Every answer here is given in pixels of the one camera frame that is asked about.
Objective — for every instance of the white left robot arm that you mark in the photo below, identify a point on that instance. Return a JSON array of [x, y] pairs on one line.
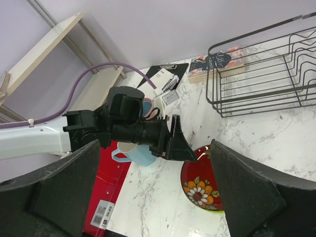
[[118, 119]]

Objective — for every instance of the red folder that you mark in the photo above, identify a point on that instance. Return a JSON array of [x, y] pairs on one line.
[[109, 180]]

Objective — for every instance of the black wire dish rack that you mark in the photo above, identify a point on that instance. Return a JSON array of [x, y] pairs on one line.
[[280, 71]]

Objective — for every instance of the black clipboard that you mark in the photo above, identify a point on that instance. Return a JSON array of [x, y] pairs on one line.
[[177, 69]]

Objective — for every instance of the green plate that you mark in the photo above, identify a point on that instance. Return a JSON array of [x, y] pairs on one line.
[[215, 211]]

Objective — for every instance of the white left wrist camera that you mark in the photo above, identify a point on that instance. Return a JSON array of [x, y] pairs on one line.
[[163, 100]]

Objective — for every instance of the pink plastic cup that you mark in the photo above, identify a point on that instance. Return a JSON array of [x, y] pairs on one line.
[[150, 112]]

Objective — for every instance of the white paper booklet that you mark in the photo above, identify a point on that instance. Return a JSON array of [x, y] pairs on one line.
[[159, 80]]

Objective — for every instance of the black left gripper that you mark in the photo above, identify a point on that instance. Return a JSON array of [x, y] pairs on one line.
[[162, 143]]

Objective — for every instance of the red illustrated book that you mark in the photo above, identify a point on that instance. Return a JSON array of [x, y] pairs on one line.
[[4, 81]]

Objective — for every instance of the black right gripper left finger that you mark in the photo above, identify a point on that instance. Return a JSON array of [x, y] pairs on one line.
[[51, 201]]

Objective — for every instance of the blue pink book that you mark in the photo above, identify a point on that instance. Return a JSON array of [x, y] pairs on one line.
[[220, 64]]

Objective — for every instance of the red floral bowl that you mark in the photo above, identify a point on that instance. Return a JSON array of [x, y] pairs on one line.
[[198, 181]]

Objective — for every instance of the light blue mug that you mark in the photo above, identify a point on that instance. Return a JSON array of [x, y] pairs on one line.
[[129, 152]]

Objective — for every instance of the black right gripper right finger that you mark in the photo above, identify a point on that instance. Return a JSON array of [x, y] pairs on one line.
[[260, 201]]

